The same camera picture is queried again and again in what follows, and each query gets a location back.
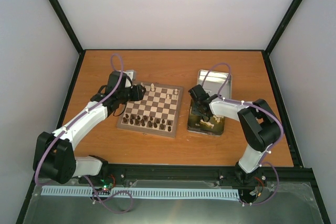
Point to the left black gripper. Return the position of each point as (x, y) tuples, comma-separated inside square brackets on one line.
[(138, 95)]

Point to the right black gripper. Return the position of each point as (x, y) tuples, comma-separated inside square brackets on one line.
[(194, 110)]

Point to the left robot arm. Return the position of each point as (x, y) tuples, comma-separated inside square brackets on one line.
[(54, 153)]

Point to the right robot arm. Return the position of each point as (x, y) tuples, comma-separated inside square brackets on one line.
[(261, 128)]

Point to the wooden chess board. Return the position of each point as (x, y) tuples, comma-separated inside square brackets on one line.
[(156, 105)]

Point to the green lit circuit board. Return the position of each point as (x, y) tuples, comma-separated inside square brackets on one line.
[(107, 185)]

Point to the gold tin box base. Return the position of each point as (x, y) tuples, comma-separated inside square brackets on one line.
[(194, 125)]

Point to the silver tin lid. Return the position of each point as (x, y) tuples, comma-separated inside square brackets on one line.
[(214, 81)]

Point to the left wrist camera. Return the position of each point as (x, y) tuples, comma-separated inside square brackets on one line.
[(131, 73)]

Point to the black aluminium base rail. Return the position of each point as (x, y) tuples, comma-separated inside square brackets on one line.
[(227, 176)]

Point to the light blue cable duct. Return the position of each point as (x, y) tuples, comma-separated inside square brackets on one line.
[(143, 193)]

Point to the black frame post left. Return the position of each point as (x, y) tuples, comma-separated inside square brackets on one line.
[(66, 25)]

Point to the black frame post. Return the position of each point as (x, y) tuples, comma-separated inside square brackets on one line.
[(66, 25), (289, 14)]

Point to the black frame post right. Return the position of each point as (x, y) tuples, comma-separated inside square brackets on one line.
[(289, 14)]

